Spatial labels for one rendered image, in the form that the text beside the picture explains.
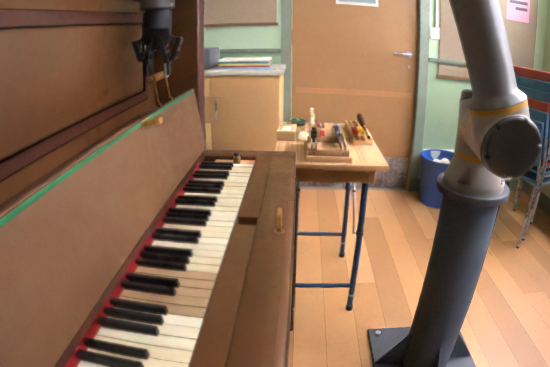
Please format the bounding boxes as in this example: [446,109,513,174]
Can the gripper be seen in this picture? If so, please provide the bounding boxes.
[131,8,184,78]

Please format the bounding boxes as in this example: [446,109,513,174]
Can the brown fallboard with green strip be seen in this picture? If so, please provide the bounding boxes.
[0,89,208,367]

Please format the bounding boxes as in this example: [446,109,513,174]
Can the wooden parts rails tray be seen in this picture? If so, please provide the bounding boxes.
[304,142,354,165]

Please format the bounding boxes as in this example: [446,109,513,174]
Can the grey pot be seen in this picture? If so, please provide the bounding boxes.
[204,47,222,70]

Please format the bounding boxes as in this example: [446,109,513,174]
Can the stack of coloured folders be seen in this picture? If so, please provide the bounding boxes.
[217,56,274,69]

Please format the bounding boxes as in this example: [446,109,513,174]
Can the brown upright piano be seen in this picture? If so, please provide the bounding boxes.
[0,0,299,367]

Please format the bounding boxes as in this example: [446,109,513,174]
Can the wooden cupboard with grey top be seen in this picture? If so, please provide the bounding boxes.
[204,63,287,152]

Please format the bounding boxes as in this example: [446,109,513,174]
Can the beige box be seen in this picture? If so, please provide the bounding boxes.
[276,123,299,142]

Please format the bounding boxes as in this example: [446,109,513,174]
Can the brown door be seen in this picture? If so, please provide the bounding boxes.
[291,0,419,191]

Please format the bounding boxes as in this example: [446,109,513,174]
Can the wooden tool tray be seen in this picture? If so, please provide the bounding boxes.
[343,119,375,147]

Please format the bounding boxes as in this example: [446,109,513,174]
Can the wooden table with blue legs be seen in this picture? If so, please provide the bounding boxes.
[274,121,391,312]

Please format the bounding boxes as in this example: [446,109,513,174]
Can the blue waste bin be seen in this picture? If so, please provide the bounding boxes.
[419,148,456,209]

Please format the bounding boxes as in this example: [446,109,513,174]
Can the stack of coloured chairs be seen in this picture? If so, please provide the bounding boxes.
[512,65,550,249]

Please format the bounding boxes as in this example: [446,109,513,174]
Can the brass hinge bracket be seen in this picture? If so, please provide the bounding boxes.
[148,70,175,107]

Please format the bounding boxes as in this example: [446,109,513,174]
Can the blue-handled pliers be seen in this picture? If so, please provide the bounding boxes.
[332,124,349,151]

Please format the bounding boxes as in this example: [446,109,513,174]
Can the brown-handled screwdriver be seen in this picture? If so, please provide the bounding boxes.
[356,113,372,141]

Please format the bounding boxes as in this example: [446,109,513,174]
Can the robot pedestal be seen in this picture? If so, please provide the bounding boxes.
[368,172,512,367]

